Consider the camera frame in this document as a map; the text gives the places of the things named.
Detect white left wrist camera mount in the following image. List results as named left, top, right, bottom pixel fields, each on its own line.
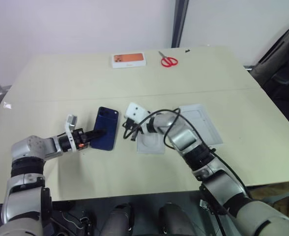
left=65, top=114, right=79, bottom=152

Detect black office chair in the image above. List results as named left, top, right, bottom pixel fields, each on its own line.
left=244, top=21, right=289, bottom=107

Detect brown crumpled cloth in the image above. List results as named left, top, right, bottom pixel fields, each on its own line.
left=247, top=186, right=289, bottom=223

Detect dark rounded shape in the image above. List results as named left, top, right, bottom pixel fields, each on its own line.
left=102, top=203, right=135, bottom=236
left=157, top=202, right=197, bottom=236

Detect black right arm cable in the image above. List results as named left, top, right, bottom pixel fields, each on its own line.
left=136, top=107, right=253, bottom=200

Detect grey vertical post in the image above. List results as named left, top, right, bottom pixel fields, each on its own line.
left=171, top=0, right=190, bottom=48

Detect white square insert tray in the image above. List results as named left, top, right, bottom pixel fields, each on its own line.
left=136, top=129, right=166, bottom=155

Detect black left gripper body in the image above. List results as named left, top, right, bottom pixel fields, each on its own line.
left=72, top=128, right=90, bottom=151

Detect white tray lid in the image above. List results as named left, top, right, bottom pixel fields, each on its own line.
left=178, top=103, right=224, bottom=148

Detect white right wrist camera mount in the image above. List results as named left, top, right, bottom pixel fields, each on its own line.
left=123, top=102, right=148, bottom=124

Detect orange phone box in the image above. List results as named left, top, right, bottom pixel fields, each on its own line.
left=110, top=52, right=148, bottom=69

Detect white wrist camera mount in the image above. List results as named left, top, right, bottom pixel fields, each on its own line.
left=123, top=102, right=148, bottom=124
left=65, top=114, right=79, bottom=152

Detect dark blue smartphone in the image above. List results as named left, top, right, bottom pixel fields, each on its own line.
left=89, top=106, right=120, bottom=151

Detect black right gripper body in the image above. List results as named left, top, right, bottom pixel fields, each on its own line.
left=121, top=118, right=142, bottom=135

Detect red handled scissors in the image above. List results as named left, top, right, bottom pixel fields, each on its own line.
left=158, top=51, right=178, bottom=68

